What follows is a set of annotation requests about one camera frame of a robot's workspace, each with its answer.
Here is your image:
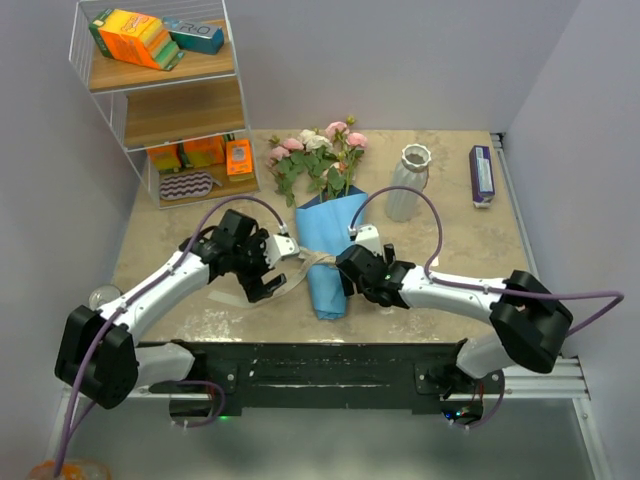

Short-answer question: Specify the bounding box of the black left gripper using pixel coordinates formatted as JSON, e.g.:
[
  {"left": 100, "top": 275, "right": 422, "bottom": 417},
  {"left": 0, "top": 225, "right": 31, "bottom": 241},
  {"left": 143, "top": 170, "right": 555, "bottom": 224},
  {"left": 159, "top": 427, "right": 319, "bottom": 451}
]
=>
[{"left": 232, "top": 229, "right": 286, "bottom": 302}]

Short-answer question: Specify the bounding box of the beige ribbon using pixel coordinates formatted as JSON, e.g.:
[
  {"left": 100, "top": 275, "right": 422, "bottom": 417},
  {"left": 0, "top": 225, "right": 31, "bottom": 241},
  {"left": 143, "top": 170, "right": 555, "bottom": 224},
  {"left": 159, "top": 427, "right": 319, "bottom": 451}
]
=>
[{"left": 208, "top": 247, "right": 336, "bottom": 309}]

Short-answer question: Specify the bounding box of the blue wrapping paper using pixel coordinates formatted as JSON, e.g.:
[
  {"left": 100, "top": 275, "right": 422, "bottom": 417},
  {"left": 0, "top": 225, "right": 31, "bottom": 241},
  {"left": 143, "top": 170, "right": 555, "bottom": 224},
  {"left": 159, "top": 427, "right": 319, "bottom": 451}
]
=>
[{"left": 295, "top": 186, "right": 368, "bottom": 320}]

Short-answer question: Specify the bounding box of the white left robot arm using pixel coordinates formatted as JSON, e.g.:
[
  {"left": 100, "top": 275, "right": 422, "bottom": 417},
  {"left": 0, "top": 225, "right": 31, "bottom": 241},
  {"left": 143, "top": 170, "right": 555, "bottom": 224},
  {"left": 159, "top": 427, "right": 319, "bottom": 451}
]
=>
[{"left": 54, "top": 209, "right": 299, "bottom": 409}]

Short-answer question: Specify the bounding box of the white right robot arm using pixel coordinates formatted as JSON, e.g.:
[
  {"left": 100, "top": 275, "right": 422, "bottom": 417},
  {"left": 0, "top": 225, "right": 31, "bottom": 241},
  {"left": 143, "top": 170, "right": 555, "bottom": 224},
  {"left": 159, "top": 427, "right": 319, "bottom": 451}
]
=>
[{"left": 336, "top": 245, "right": 573, "bottom": 393}]

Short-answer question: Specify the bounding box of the white ribbed ceramic vase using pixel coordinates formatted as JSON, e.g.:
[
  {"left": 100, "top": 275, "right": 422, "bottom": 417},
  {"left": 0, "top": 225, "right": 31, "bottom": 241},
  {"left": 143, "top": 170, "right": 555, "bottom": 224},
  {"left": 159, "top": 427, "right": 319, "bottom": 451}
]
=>
[{"left": 385, "top": 143, "right": 431, "bottom": 222}]

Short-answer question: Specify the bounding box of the purple wavy striped cloth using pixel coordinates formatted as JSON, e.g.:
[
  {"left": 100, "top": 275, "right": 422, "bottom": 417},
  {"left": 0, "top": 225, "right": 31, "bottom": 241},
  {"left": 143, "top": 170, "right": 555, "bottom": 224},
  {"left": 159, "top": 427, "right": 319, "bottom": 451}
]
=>
[{"left": 158, "top": 171, "right": 223, "bottom": 201}]

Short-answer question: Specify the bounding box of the pink artificial flower bouquet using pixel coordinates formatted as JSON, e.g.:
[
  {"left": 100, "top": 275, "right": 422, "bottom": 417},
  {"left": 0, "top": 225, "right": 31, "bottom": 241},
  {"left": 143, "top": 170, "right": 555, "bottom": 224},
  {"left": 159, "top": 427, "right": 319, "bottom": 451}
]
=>
[{"left": 267, "top": 115, "right": 368, "bottom": 207}]

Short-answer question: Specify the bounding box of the orange box bottom right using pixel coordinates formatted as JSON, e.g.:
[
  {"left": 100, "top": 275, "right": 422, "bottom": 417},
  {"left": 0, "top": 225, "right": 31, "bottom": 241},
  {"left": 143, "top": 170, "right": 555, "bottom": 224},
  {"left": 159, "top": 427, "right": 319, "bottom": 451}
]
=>
[{"left": 226, "top": 139, "right": 254, "bottom": 182}]

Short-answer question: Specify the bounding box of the orange box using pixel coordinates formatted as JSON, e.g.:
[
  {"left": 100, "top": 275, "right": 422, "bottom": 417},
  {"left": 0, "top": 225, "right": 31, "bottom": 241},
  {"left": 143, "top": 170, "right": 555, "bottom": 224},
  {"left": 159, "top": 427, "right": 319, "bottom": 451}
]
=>
[
  {"left": 226, "top": 139, "right": 254, "bottom": 182},
  {"left": 182, "top": 135, "right": 226, "bottom": 168},
  {"left": 145, "top": 144, "right": 182, "bottom": 173}
]

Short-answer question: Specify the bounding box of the orange box bottom middle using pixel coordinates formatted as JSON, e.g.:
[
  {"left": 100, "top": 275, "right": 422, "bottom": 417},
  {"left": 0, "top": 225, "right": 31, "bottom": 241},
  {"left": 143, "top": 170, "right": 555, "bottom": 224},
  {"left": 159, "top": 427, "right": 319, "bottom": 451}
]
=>
[{"left": 182, "top": 135, "right": 226, "bottom": 168}]

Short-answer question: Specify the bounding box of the metal tin can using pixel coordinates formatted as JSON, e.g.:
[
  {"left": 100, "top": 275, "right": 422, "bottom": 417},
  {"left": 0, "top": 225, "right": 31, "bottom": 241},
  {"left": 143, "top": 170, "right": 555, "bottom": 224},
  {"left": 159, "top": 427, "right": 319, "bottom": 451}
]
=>
[{"left": 88, "top": 284, "right": 122, "bottom": 310}]

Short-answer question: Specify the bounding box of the orange box bottom left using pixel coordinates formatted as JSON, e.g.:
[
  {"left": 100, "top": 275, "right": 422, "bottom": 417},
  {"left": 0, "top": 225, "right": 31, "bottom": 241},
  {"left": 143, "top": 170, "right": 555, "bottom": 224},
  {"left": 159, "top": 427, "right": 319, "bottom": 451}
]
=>
[{"left": 145, "top": 144, "right": 182, "bottom": 173}]

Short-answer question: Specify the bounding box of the purple rectangular box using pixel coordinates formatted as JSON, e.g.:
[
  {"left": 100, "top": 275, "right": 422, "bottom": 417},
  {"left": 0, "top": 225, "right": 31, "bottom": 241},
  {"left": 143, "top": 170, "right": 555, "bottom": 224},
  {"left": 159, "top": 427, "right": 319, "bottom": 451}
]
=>
[{"left": 469, "top": 145, "right": 496, "bottom": 209}]

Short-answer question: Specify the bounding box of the teal toothpaste box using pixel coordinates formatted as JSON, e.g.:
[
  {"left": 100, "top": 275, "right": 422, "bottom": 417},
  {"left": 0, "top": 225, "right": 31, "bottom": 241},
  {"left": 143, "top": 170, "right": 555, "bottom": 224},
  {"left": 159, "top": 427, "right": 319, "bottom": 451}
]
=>
[{"left": 162, "top": 17, "right": 225, "bottom": 55}]

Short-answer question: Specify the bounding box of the orange sponge pack top shelf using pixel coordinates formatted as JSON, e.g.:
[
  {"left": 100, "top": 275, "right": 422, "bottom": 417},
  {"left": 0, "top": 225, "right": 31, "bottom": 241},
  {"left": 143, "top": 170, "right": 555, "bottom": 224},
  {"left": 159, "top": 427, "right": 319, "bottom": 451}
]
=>
[{"left": 88, "top": 8, "right": 184, "bottom": 71}]

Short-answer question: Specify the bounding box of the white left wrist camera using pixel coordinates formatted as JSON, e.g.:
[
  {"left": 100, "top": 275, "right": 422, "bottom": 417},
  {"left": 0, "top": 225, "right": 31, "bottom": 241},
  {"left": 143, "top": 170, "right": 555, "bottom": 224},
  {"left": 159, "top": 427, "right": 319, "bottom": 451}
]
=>
[{"left": 264, "top": 234, "right": 300, "bottom": 267}]

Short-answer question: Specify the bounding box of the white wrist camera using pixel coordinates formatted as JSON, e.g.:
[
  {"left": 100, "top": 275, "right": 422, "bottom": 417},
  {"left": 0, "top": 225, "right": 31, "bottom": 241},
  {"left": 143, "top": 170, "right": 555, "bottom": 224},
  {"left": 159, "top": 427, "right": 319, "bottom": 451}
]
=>
[
  {"left": 264, "top": 234, "right": 300, "bottom": 267},
  {"left": 348, "top": 224, "right": 383, "bottom": 256}
]

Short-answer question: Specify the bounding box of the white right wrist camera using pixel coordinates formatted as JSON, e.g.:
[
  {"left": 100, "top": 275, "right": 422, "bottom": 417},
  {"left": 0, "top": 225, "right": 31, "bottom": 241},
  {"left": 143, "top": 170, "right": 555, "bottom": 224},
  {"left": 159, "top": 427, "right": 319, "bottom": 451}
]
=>
[{"left": 348, "top": 224, "right": 383, "bottom": 256}]

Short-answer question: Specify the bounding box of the white wire wooden shelf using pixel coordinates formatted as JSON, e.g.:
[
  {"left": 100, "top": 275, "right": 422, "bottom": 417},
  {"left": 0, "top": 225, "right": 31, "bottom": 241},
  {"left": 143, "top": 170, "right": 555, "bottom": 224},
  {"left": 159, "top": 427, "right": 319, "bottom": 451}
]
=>
[{"left": 69, "top": 1, "right": 253, "bottom": 209}]

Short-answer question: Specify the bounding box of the aluminium frame rail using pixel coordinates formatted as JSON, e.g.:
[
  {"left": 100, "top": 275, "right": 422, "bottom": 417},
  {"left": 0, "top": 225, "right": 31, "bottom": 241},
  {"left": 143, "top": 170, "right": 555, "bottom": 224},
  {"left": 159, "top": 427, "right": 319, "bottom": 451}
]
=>
[{"left": 490, "top": 133, "right": 613, "bottom": 479}]

